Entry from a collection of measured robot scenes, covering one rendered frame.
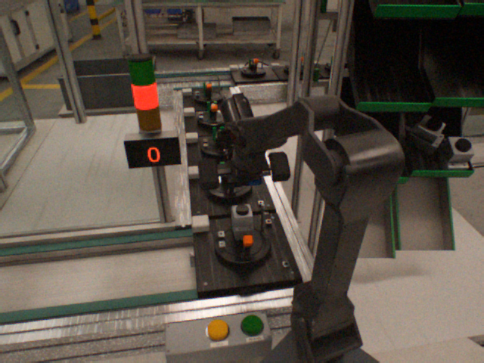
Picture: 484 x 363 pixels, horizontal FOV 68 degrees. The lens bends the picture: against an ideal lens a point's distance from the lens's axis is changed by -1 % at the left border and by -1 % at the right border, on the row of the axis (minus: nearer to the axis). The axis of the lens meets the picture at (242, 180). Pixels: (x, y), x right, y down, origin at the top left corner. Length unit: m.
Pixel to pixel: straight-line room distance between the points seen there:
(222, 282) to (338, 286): 0.41
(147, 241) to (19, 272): 0.32
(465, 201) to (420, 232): 0.96
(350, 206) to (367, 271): 0.70
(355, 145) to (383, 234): 0.59
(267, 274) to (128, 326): 0.32
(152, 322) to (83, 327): 0.14
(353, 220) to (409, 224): 0.57
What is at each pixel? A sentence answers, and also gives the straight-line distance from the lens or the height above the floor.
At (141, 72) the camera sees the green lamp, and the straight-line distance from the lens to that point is 0.78.
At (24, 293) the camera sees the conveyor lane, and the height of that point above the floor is 0.92.
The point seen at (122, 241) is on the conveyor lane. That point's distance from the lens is 1.02.
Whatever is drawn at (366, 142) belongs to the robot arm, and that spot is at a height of 1.45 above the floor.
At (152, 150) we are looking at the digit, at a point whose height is 1.21.
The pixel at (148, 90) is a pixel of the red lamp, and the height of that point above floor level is 1.35.
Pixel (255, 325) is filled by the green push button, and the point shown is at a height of 0.97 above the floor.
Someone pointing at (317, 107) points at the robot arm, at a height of 1.46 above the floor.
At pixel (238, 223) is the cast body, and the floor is 1.07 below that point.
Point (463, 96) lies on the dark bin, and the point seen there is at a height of 1.36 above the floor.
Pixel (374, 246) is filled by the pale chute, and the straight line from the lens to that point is 0.92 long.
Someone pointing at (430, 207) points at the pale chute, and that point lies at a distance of 1.00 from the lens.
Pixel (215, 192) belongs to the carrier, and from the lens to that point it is 1.07.
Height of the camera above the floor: 1.62
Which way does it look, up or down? 34 degrees down
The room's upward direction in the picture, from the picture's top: straight up
